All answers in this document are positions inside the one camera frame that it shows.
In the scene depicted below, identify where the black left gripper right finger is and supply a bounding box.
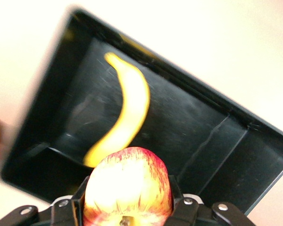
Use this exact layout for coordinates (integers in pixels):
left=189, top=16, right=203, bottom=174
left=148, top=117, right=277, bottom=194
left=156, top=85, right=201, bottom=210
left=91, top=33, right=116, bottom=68
left=169, top=175, right=255, bottom=226

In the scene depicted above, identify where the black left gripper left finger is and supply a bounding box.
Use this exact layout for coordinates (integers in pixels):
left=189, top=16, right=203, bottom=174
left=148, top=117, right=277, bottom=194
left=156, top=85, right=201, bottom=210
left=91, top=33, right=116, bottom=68
left=0, top=176, right=89, bottom=226

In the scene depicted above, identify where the red yellow apple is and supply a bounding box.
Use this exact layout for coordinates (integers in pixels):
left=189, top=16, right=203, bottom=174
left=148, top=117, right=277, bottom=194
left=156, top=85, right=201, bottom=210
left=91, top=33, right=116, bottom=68
left=82, top=146, right=175, bottom=226

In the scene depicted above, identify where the black plastic box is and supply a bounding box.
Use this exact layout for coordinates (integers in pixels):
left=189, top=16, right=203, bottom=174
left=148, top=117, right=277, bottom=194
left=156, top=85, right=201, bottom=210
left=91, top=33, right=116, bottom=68
left=0, top=8, right=283, bottom=216

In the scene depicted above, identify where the yellow banana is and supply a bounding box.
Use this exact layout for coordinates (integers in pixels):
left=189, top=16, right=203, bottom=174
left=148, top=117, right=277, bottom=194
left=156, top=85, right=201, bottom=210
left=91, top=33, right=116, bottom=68
left=83, top=51, right=151, bottom=168

